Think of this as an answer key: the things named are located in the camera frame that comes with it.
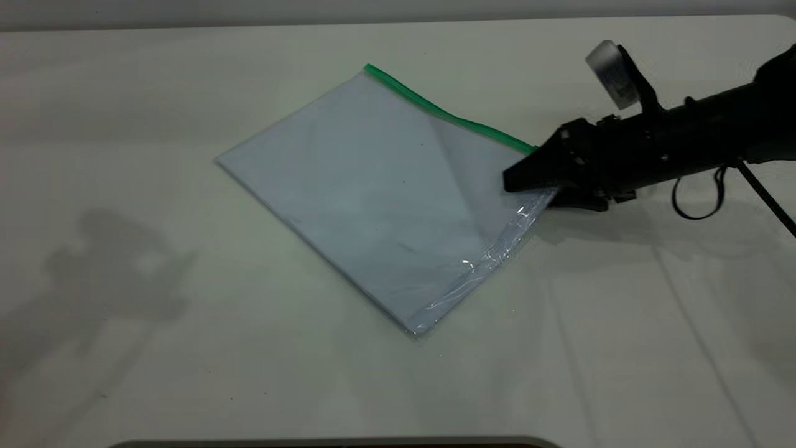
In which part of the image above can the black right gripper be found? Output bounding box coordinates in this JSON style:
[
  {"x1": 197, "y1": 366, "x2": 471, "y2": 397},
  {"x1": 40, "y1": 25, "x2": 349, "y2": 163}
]
[{"x1": 502, "y1": 111, "x2": 680, "y2": 213}]

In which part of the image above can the clear plastic green-zipper bag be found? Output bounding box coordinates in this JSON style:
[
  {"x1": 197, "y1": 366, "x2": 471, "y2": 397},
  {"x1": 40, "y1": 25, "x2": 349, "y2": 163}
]
[{"x1": 215, "y1": 63, "x2": 558, "y2": 337}]

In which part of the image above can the thin black looped cable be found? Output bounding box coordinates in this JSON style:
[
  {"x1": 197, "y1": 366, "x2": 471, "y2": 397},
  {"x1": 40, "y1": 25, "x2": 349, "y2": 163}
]
[{"x1": 671, "y1": 163, "x2": 729, "y2": 221}]

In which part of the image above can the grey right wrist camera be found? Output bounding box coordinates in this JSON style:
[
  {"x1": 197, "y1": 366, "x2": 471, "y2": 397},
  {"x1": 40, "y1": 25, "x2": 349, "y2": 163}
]
[{"x1": 585, "y1": 40, "x2": 662, "y2": 116}]

